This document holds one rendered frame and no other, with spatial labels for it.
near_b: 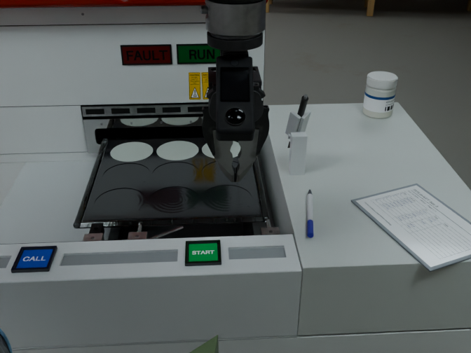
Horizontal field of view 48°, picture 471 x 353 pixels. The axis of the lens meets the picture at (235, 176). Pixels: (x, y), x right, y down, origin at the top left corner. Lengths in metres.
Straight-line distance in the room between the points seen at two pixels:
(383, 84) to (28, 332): 0.89
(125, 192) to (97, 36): 0.39
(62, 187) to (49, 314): 0.51
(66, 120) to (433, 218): 0.89
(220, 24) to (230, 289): 0.40
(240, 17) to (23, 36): 0.78
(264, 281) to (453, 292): 0.31
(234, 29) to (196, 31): 0.63
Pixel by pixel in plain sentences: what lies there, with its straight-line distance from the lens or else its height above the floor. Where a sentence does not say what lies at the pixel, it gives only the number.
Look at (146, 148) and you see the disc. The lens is 1.30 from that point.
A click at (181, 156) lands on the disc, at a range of 1.25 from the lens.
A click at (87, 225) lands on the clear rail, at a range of 1.05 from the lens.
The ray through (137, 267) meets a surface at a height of 0.96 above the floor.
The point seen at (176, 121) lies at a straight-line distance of 1.35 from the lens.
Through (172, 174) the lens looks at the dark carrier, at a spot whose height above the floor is 0.90.
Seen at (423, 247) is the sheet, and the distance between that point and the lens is 0.90.
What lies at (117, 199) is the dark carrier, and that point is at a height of 0.90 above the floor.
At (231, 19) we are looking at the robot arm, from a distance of 0.66.
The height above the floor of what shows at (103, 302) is 0.91.
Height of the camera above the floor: 1.49
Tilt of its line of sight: 31 degrees down
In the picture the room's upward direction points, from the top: straight up
